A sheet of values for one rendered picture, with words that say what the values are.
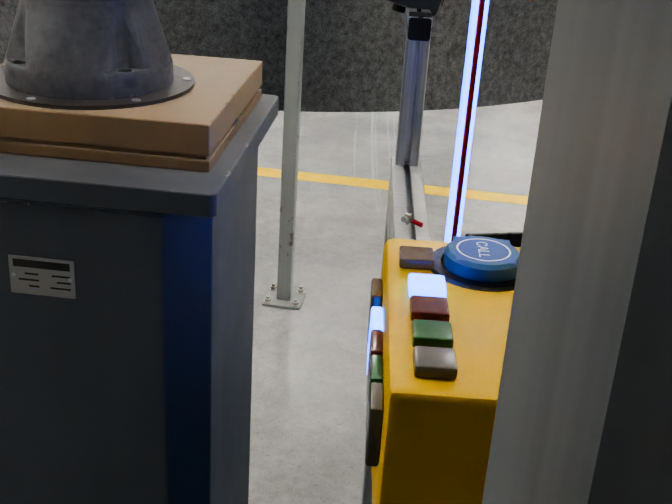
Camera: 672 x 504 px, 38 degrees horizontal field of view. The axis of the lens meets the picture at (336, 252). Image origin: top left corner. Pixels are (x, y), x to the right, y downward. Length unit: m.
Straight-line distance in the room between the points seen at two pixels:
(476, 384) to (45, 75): 0.57
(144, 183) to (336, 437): 1.49
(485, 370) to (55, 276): 0.52
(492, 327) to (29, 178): 0.47
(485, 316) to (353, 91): 2.17
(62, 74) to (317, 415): 1.54
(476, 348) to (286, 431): 1.82
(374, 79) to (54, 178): 1.87
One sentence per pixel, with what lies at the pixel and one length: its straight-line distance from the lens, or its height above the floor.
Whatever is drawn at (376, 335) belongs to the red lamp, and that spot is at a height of 1.06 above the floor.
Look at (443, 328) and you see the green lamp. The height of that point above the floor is 1.08.
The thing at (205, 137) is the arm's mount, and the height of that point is 1.03.
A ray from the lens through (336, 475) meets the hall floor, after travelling 2.12.
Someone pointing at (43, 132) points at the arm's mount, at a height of 1.02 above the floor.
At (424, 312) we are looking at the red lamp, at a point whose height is 1.08.
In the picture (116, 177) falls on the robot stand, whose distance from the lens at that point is 0.82.
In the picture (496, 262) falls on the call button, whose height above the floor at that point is 1.08.
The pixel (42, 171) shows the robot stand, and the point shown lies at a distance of 0.84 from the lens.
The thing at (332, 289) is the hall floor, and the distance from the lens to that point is 2.87.
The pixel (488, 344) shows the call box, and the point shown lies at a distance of 0.44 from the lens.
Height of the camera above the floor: 1.28
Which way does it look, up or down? 24 degrees down
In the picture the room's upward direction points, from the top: 4 degrees clockwise
